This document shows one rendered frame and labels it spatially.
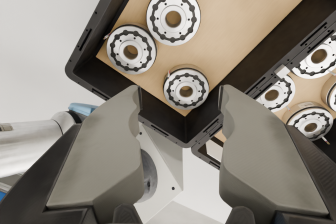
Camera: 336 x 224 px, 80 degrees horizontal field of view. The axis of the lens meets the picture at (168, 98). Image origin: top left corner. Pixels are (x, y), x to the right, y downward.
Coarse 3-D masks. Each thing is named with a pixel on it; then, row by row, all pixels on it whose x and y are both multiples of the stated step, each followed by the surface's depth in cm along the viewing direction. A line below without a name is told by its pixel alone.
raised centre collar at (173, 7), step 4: (172, 4) 36; (164, 8) 36; (168, 8) 36; (172, 8) 36; (176, 8) 36; (180, 8) 36; (164, 12) 37; (180, 12) 37; (184, 12) 37; (160, 16) 37; (164, 16) 37; (180, 16) 37; (184, 16) 37; (160, 20) 37; (164, 20) 37; (184, 20) 37; (164, 24) 38; (180, 24) 38; (184, 24) 38; (164, 28) 38; (168, 28) 38; (172, 28) 38; (176, 28) 38; (180, 28) 38; (172, 32) 38
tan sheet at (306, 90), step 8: (288, 72) 45; (296, 80) 46; (304, 80) 46; (312, 80) 46; (320, 80) 46; (296, 88) 47; (304, 88) 47; (312, 88) 47; (320, 88) 47; (296, 96) 48; (304, 96) 48; (312, 96) 48; (320, 96) 48; (288, 104) 49; (280, 112) 50; (216, 136) 55; (224, 136) 55
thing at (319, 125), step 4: (308, 120) 47; (312, 120) 47; (316, 120) 47; (300, 124) 48; (304, 124) 48; (316, 124) 48; (320, 124) 47; (300, 128) 48; (316, 128) 48; (320, 128) 48; (304, 132) 49; (308, 132) 49; (312, 132) 49; (316, 132) 48
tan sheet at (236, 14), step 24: (144, 0) 39; (216, 0) 39; (240, 0) 38; (264, 0) 38; (288, 0) 38; (120, 24) 42; (144, 24) 41; (216, 24) 41; (240, 24) 41; (264, 24) 40; (168, 48) 44; (192, 48) 43; (216, 48) 43; (240, 48) 43; (120, 72) 47; (144, 72) 47; (216, 72) 46
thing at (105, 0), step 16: (96, 16) 32; (320, 32) 31; (80, 48) 36; (272, 64) 35; (80, 80) 37; (256, 80) 36; (112, 96) 39; (160, 128) 42; (208, 128) 42; (192, 144) 44
